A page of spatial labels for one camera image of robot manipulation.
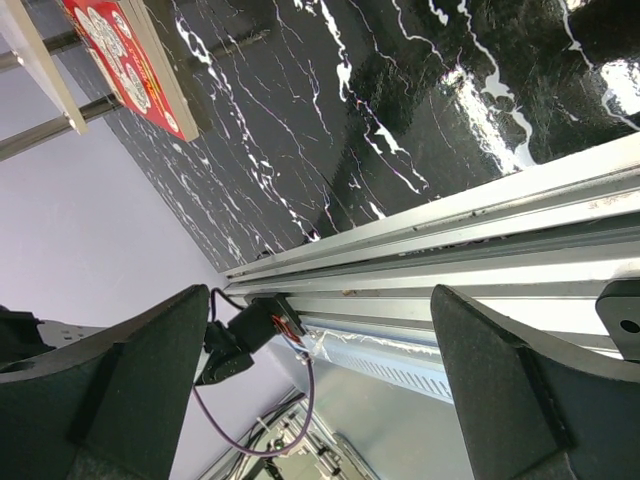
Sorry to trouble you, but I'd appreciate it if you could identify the black marble pattern mat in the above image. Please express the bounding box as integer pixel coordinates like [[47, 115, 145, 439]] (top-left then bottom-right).
[[105, 1, 639, 271]]

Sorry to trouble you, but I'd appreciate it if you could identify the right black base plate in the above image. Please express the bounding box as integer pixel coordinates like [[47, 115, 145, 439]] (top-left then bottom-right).
[[595, 278, 640, 363]]

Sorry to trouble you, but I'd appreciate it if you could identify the aluminium mounting rail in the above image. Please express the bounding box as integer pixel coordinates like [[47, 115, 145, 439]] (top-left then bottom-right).
[[227, 135, 639, 358]]

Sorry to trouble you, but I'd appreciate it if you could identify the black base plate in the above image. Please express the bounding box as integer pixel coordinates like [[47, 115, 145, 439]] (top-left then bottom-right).
[[595, 278, 640, 363], [246, 293, 307, 346]]

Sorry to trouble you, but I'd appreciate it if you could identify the white two-tier wooden shelf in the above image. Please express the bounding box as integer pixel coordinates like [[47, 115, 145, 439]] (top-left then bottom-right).
[[0, 0, 124, 162]]

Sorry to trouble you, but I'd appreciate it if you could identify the white slotted cable duct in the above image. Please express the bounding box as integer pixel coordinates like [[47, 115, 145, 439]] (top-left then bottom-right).
[[303, 329, 454, 404]]

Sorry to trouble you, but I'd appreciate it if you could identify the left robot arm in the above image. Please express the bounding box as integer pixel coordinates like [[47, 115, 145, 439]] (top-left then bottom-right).
[[1, 291, 279, 390]]

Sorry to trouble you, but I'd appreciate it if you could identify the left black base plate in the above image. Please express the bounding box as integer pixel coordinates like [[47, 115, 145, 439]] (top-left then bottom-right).
[[246, 293, 307, 346]]

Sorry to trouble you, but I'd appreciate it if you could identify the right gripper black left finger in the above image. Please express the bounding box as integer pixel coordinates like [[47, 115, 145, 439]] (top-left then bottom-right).
[[1, 285, 209, 479]]

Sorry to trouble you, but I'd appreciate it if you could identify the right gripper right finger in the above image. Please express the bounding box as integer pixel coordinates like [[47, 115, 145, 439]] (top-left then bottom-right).
[[430, 285, 639, 479]]

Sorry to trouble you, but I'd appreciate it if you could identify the red puzzle book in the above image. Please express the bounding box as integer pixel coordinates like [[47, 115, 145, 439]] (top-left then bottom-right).
[[60, 1, 200, 141]]

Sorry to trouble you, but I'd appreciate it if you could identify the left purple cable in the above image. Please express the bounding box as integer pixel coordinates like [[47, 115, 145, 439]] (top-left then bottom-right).
[[192, 287, 316, 457]]

